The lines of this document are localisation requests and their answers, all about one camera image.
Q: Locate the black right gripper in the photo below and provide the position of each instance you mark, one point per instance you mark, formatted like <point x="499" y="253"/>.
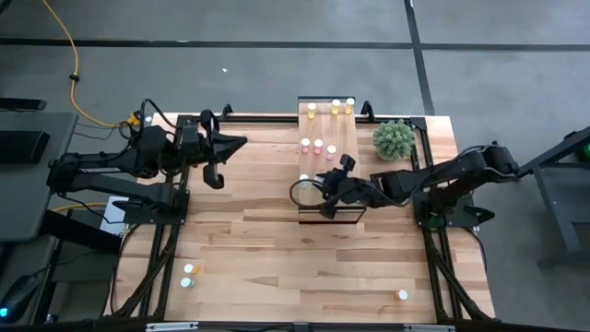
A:
<point x="350" y="191"/>

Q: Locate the green artificial potted plant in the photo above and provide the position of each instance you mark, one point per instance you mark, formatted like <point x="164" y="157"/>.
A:
<point x="394" y="140"/>

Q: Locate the black computer mouse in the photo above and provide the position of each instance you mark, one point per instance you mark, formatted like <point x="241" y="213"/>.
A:
<point x="18" y="295"/>

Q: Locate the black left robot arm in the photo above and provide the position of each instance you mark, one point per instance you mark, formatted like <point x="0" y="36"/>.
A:
<point x="115" y="159"/>

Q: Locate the black table frame rails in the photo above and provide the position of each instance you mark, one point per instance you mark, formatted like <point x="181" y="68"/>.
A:
<point x="267" y="119"/>

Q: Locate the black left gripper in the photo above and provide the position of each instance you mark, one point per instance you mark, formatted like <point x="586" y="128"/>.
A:
<point x="211" y="154"/>

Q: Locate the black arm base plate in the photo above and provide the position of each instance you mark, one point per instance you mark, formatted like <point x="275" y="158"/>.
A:
<point x="138" y="216"/>
<point x="461" y="222"/>

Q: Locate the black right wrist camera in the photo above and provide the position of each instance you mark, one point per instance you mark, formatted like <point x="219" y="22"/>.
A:
<point x="348" y="163"/>

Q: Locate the black flat bar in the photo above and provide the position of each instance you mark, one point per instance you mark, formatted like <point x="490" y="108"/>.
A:
<point x="23" y="104"/>

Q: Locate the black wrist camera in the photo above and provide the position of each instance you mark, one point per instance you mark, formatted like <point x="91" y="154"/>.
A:
<point x="348" y="163"/>
<point x="189" y="136"/>

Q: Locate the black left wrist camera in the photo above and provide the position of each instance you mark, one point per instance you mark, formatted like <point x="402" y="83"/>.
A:
<point x="189" y="136"/>

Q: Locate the white paper sheet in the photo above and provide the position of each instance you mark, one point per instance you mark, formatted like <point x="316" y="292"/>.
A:
<point x="110" y="221"/>

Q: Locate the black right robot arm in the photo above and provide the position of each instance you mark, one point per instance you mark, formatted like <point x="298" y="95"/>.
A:
<point x="438" y="177"/>

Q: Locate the wooden shelf black metal frame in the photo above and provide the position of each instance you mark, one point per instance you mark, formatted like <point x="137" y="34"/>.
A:
<point x="341" y="129"/>

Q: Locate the silver metal bracket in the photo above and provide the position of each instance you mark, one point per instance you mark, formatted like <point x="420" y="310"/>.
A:
<point x="428" y="328"/>
<point x="171" y="326"/>

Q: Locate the grey desk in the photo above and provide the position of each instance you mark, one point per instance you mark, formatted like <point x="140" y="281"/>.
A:
<point x="27" y="203"/>

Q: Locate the dark grey side table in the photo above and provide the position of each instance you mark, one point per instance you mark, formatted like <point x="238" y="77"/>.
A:
<point x="569" y="230"/>

